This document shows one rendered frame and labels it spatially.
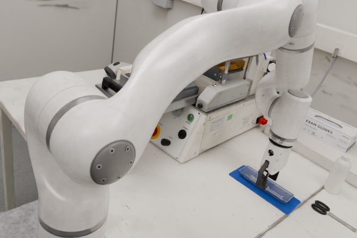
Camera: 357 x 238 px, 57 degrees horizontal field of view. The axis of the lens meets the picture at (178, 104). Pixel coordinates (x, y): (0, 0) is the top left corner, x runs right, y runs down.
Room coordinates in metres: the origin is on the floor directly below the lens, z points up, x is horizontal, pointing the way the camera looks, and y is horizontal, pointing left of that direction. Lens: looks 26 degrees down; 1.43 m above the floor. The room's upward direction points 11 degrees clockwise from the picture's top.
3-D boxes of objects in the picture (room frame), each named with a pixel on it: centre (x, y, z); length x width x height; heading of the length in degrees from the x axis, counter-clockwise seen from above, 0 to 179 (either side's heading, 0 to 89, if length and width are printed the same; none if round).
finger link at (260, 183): (0.87, -0.30, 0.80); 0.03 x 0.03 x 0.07; 50
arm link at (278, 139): (0.90, -0.33, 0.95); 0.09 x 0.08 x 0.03; 140
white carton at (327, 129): (1.28, -0.64, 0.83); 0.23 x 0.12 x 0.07; 51
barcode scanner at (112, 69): (1.62, 0.32, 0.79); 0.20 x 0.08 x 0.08; 137
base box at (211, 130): (1.25, -0.10, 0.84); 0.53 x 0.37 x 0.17; 141
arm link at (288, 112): (0.91, -0.33, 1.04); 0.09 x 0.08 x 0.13; 45
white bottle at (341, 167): (0.97, -0.58, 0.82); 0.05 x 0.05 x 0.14
